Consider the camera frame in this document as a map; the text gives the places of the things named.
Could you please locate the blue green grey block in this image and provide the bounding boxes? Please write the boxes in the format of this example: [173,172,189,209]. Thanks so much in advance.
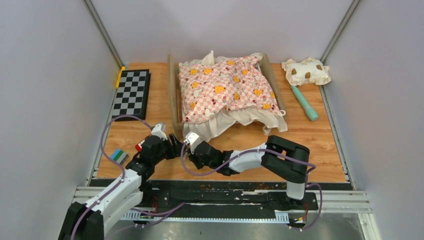
[110,148,129,166]

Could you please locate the black grey chessboard box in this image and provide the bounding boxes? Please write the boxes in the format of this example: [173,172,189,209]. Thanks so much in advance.
[111,69,151,120]

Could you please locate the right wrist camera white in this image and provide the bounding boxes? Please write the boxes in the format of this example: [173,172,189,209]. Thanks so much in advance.
[184,131,202,154]

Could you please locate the red white window brick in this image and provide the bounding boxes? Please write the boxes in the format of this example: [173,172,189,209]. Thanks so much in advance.
[134,139,145,152]

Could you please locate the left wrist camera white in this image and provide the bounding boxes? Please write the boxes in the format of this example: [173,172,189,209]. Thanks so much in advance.
[150,122,168,141]

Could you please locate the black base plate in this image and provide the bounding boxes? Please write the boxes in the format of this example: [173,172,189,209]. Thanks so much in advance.
[90,178,329,220]

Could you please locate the yellow clip on frame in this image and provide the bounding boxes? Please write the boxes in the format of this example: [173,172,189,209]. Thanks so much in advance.
[115,66,126,90]

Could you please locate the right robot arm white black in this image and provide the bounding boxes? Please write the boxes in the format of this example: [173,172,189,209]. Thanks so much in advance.
[180,132,315,209]

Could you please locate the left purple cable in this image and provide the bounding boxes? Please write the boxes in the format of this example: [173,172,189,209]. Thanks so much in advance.
[69,114,186,240]

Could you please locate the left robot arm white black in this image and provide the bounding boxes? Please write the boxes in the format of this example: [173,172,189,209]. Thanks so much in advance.
[58,134,183,240]

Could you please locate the pink checkered duck cushion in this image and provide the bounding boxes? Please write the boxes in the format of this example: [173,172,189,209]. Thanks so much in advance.
[169,52,288,141]

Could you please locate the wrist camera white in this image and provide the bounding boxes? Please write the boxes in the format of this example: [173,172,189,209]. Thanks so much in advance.
[150,122,168,141]
[184,131,202,154]

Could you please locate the purple cable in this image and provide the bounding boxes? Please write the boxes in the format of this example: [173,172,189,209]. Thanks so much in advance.
[69,114,186,240]
[179,142,324,232]

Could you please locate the teal cylindrical toy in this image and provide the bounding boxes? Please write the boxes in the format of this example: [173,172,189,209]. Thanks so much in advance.
[290,85,319,122]

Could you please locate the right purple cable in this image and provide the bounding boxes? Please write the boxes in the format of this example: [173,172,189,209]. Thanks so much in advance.
[179,142,324,232]

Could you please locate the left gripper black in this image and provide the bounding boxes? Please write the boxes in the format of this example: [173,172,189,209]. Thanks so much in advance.
[152,133,188,165]

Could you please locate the cream pillow brown spots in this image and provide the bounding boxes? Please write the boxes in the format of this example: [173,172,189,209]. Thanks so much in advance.
[281,57,332,87]

